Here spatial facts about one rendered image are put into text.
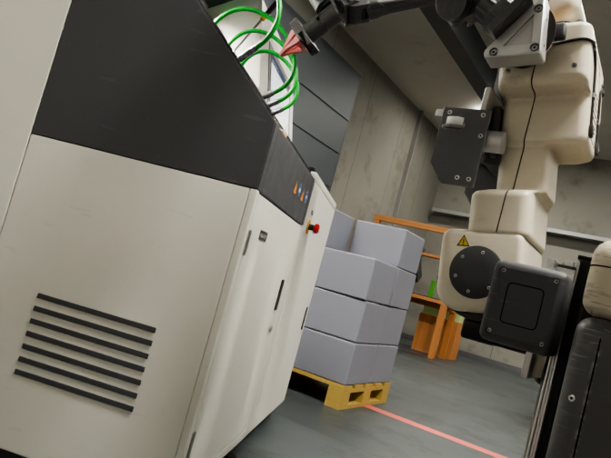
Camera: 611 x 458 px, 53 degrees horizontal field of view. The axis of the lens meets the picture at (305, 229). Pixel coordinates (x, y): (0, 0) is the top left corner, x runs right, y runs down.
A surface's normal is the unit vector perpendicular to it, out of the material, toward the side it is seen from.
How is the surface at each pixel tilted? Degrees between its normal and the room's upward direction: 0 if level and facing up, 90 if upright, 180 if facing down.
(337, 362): 90
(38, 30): 90
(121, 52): 90
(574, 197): 90
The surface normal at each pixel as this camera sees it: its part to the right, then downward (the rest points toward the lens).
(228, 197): -0.14, -0.11
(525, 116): -0.50, -0.20
